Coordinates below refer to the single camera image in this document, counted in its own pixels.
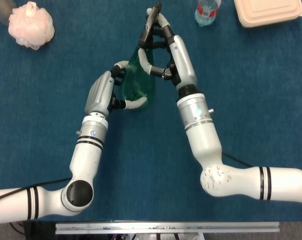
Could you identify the blue felt table cover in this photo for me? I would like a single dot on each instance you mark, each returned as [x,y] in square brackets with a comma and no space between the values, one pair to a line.
[150,175]

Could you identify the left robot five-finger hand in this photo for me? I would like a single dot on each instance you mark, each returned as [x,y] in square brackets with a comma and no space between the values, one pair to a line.
[99,92]

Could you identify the aluminium profile rail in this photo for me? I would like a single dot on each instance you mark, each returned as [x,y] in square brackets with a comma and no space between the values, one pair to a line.
[165,227]

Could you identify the cream lidded food box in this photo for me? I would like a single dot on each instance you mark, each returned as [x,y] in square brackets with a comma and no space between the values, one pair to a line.
[266,11]

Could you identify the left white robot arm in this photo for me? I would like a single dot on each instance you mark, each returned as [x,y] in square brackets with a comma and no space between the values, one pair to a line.
[86,160]

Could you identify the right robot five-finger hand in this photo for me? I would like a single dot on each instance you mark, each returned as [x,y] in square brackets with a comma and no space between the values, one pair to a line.
[182,60]

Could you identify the white mesh bath sponge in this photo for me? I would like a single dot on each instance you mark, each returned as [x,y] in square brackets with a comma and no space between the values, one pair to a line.
[30,25]

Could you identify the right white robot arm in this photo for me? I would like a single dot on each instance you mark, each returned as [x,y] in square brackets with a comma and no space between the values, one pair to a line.
[203,140]

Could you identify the green spray bottle black trigger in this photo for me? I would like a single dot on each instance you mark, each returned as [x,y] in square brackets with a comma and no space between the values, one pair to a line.
[138,80]

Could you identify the clear water bottle red label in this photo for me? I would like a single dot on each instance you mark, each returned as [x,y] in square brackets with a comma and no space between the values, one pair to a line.
[207,12]

